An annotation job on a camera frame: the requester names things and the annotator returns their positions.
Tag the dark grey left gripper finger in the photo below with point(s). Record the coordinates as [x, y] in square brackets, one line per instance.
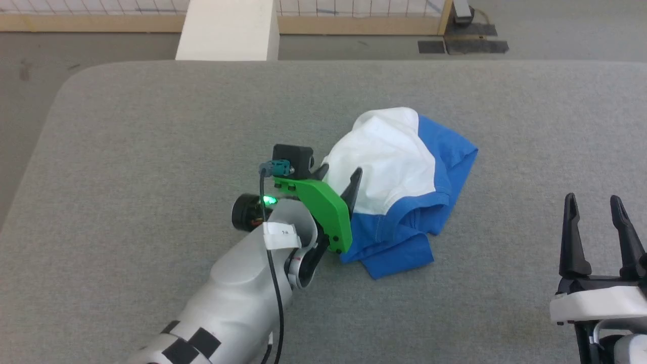
[322, 173]
[353, 194]

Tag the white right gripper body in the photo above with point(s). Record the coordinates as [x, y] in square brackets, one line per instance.
[596, 303]

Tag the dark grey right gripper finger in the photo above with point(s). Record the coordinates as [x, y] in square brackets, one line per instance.
[632, 253]
[573, 247]

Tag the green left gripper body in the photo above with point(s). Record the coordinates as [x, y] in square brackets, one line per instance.
[328, 212]

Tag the blue and white t-shirt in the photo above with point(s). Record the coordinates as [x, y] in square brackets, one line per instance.
[394, 151]

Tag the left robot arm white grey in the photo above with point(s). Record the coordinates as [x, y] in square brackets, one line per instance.
[242, 293]

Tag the white paper label tag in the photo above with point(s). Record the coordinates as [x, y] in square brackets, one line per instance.
[280, 233]

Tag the small black floor plate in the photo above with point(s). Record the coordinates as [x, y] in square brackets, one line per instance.
[432, 47]

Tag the plain white pillar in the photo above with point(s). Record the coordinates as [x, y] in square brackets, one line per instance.
[227, 30]

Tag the long black floor plate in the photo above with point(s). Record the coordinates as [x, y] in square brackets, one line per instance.
[475, 46]

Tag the black floor mat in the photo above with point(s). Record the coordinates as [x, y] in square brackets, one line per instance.
[470, 29]

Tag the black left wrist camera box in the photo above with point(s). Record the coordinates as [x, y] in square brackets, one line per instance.
[290, 156]

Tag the grid-pattern partition with wooden frame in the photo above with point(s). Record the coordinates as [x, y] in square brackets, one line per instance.
[354, 24]

